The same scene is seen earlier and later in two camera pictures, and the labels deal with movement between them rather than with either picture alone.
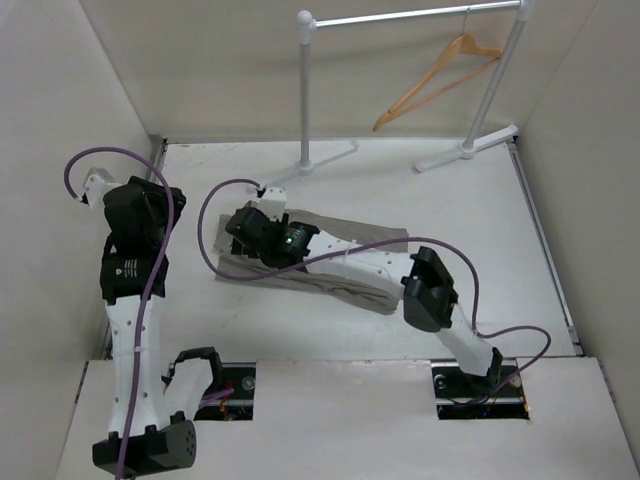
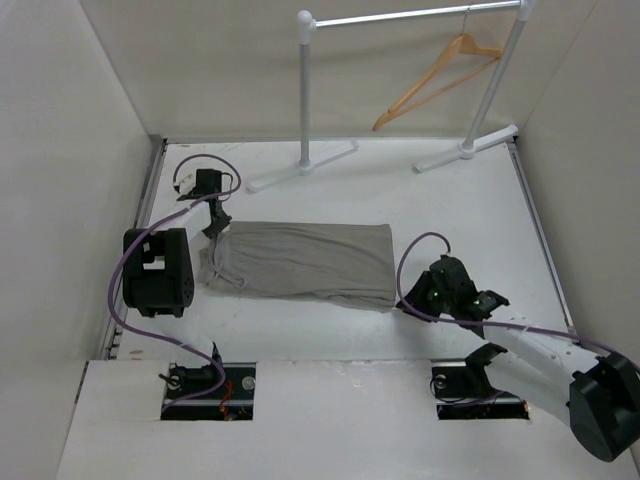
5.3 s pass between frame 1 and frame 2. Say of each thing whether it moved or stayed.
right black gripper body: moved
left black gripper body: moved
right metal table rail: stayed
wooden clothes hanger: stayed
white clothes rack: stayed
